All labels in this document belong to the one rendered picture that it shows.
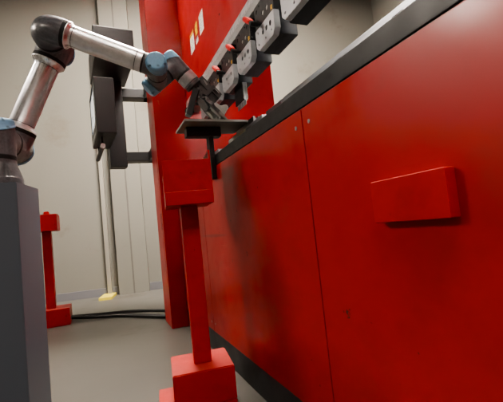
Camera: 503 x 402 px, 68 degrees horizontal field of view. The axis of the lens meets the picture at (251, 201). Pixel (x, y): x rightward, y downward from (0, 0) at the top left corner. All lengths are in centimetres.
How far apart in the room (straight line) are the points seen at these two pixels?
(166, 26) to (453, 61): 228
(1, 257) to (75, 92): 336
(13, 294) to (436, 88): 121
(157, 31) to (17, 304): 189
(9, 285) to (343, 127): 106
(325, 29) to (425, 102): 455
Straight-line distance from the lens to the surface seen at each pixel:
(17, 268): 133
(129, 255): 410
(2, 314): 136
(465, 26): 60
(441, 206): 57
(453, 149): 58
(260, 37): 141
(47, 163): 443
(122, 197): 412
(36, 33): 158
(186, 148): 243
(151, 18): 272
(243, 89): 163
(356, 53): 75
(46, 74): 163
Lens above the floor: 57
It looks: 4 degrees up
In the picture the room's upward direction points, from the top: 6 degrees counter-clockwise
